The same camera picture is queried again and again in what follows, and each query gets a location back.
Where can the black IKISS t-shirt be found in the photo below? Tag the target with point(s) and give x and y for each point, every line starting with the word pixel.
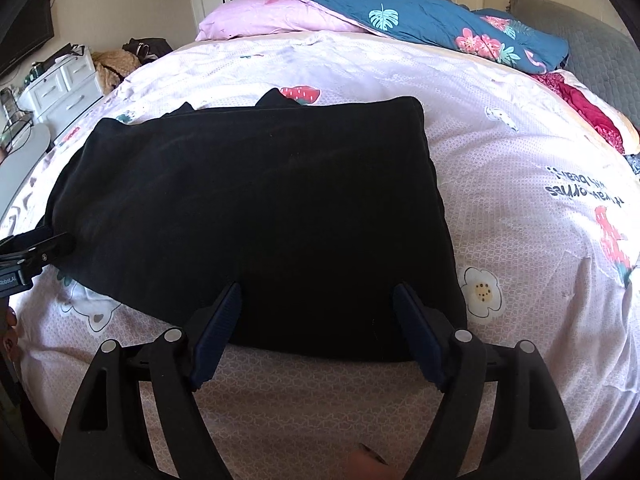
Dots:
pixel 317 213

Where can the black wall television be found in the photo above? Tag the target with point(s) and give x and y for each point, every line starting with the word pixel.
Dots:
pixel 32 29

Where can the white curved desk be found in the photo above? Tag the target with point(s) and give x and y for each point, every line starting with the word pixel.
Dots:
pixel 29 147

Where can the tan clothes pile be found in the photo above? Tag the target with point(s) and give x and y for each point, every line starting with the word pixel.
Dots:
pixel 113 67

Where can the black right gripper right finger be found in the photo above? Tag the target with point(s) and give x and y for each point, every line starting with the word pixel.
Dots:
pixel 529 435

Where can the operator hand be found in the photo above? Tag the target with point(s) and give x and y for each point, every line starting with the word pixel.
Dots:
pixel 364 464

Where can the magenta red cloth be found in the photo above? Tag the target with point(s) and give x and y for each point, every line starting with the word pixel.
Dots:
pixel 601 123

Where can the grey quilted headboard cushion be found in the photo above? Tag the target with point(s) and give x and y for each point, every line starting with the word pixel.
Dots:
pixel 604 59

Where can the pink pillow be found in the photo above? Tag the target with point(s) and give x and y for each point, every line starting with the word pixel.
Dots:
pixel 248 18

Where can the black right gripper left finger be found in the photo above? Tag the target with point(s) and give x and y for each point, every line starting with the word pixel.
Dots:
pixel 135 416

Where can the pale pink strawberry bedsheet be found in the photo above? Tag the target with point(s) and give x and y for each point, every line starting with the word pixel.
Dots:
pixel 543 215

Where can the black bag on floor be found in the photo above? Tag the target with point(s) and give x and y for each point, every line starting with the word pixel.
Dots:
pixel 148 50

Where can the teal floral quilt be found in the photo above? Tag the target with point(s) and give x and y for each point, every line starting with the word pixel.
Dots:
pixel 487 33

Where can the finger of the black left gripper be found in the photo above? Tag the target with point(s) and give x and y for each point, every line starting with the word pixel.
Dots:
pixel 23 257

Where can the white drawer cabinet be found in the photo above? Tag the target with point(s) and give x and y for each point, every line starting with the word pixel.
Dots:
pixel 64 92

